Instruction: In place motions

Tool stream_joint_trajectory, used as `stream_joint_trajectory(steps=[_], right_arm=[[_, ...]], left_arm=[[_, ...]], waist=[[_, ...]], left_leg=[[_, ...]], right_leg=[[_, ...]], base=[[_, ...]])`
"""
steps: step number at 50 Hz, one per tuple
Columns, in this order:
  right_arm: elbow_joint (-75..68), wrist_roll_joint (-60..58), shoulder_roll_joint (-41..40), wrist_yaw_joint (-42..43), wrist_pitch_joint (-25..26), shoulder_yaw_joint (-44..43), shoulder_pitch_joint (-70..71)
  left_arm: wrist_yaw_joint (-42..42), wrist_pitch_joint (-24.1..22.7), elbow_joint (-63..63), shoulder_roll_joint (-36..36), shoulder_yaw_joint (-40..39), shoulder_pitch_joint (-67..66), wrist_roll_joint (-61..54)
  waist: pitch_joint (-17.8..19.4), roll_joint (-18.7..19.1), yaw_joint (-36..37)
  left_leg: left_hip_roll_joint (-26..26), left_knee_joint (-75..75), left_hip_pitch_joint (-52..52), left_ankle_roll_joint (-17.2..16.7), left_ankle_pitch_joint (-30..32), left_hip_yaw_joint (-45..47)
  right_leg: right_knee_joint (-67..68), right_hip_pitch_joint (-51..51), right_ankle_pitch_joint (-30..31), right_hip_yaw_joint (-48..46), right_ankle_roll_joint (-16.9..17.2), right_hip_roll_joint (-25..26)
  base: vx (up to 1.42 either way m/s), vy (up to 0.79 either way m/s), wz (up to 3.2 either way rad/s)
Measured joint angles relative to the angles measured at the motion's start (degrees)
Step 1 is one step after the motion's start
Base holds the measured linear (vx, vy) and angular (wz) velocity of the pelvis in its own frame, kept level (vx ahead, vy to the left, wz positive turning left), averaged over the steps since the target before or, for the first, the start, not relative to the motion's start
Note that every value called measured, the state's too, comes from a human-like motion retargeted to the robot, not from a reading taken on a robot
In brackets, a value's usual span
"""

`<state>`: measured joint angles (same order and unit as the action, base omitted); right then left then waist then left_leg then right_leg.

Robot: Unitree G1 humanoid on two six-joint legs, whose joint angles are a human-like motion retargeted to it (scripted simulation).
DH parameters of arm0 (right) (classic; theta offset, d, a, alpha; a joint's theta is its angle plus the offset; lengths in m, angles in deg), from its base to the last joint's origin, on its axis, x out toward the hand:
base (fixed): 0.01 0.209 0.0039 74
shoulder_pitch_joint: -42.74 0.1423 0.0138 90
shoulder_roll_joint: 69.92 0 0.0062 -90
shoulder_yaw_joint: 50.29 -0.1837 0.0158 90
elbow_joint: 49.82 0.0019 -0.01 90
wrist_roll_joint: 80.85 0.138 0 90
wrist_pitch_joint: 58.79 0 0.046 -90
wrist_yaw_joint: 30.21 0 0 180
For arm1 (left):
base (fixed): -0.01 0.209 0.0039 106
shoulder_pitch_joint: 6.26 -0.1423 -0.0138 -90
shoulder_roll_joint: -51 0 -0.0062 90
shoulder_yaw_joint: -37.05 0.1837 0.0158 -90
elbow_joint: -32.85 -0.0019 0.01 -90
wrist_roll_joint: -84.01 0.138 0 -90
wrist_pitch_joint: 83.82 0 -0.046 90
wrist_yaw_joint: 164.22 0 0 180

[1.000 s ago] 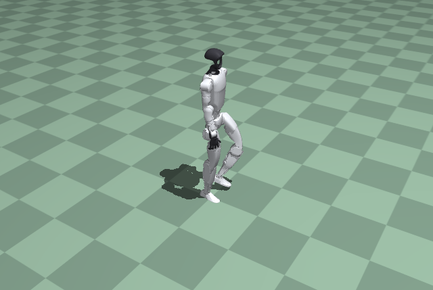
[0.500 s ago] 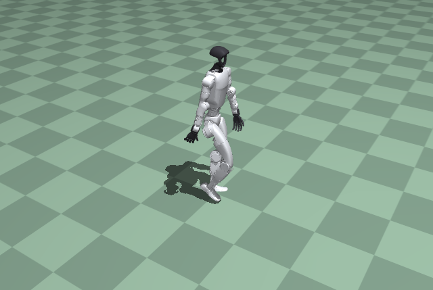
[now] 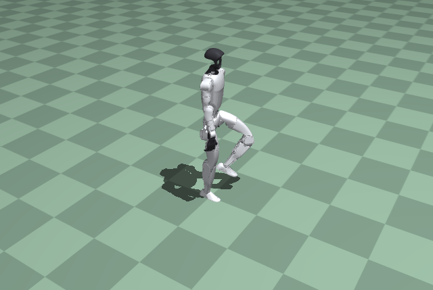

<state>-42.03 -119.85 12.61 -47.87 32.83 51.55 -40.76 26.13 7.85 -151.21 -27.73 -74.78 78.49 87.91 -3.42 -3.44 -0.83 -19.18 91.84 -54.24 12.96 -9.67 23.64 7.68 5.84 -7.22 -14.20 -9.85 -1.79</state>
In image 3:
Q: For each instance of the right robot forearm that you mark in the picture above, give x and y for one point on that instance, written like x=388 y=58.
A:
x=209 y=122

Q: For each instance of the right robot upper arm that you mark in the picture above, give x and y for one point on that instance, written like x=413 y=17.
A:
x=206 y=87

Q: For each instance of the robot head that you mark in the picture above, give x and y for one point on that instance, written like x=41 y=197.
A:
x=214 y=54

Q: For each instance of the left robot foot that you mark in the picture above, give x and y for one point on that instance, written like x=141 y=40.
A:
x=226 y=170

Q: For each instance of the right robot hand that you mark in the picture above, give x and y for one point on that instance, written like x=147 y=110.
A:
x=211 y=143

